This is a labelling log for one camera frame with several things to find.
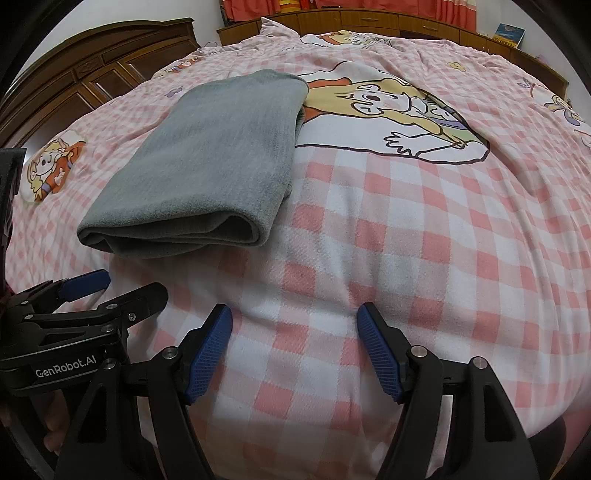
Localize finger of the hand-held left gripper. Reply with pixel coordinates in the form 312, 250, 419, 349
11, 269, 112, 308
25, 281, 169, 334

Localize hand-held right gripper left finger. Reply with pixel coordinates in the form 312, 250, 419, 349
54, 305, 233, 480

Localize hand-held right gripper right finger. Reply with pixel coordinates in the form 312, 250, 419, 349
357, 302, 541, 480

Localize grey pants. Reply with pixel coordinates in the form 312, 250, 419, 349
76, 69, 309, 259

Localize person's left hand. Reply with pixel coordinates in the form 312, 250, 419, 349
42, 391, 75, 457

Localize pink checked printed blanket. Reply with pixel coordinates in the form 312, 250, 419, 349
7, 17, 591, 480

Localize wooden wardrobe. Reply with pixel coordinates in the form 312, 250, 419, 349
0, 17, 204, 149

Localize wooden headboard cabinet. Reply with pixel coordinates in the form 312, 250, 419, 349
217, 8, 570, 99

